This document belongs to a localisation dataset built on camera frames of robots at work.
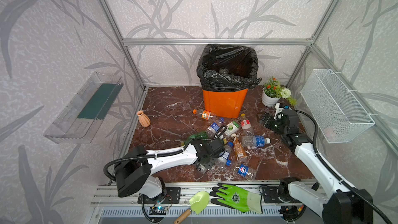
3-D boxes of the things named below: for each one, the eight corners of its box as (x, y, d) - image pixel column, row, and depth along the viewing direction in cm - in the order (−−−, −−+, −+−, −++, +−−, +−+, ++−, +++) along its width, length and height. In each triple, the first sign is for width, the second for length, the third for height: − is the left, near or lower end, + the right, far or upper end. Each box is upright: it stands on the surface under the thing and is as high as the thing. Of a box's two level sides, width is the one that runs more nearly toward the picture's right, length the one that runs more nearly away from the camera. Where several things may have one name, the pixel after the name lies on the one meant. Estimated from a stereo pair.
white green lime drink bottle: (228, 137, 94) (229, 135, 92) (222, 130, 98) (222, 127, 95) (240, 129, 98) (240, 126, 96) (233, 122, 101) (234, 120, 99)
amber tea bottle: (237, 162, 85) (238, 158, 81) (227, 137, 95) (228, 133, 91) (245, 159, 86) (247, 156, 82) (235, 135, 96) (236, 131, 92)
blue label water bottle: (242, 148, 91) (244, 144, 87) (241, 138, 95) (242, 134, 91) (268, 148, 91) (271, 144, 87) (266, 138, 95) (269, 134, 91)
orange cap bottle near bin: (192, 116, 104) (191, 112, 101) (195, 110, 107) (194, 107, 104) (214, 122, 101) (214, 118, 98) (216, 116, 104) (216, 112, 101)
